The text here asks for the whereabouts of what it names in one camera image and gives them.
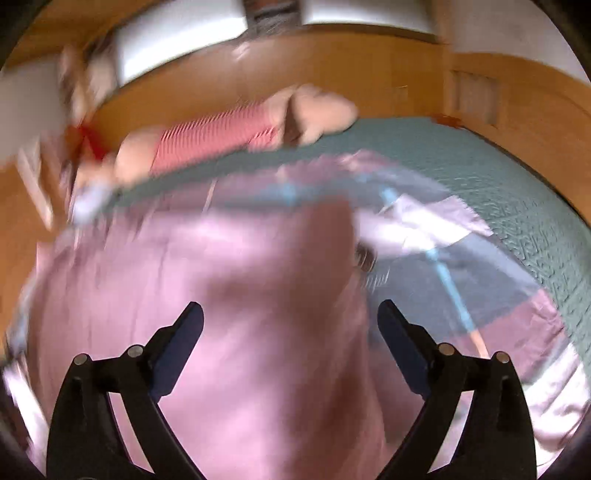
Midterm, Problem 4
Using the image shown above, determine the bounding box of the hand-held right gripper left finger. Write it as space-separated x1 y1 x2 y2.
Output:
46 301 206 480

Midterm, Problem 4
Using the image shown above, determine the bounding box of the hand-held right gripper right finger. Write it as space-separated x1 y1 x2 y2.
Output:
376 299 539 480

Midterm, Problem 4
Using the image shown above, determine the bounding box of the pink jacket with black stripe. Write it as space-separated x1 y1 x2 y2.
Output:
28 194 389 480

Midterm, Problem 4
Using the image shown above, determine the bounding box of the pink grey patchwork satin blanket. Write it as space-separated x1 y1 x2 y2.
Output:
0 150 591 480

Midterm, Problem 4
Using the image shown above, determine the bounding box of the long plush toy striped shirt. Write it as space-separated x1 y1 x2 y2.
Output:
76 84 360 188

